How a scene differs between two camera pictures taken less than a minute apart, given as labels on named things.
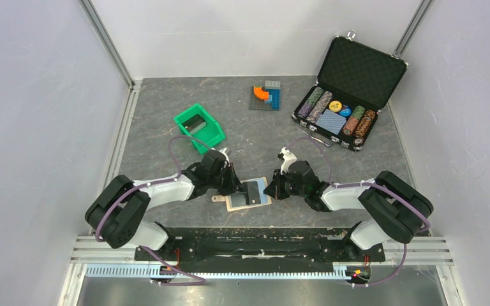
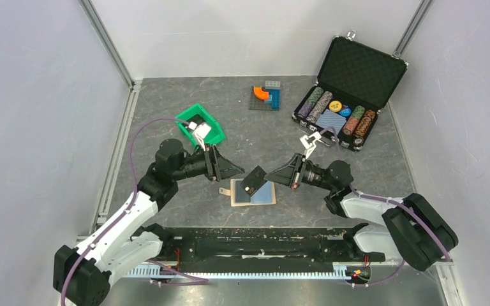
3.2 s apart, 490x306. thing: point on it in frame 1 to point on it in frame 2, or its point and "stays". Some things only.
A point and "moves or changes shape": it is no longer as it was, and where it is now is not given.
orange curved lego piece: x=261 y=94 stays
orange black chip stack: x=363 y=126 stays
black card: x=252 y=192 moves or changes shape
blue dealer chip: x=346 y=112 stays
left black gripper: x=234 y=183 to x=217 y=167
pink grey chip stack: x=319 y=107 stays
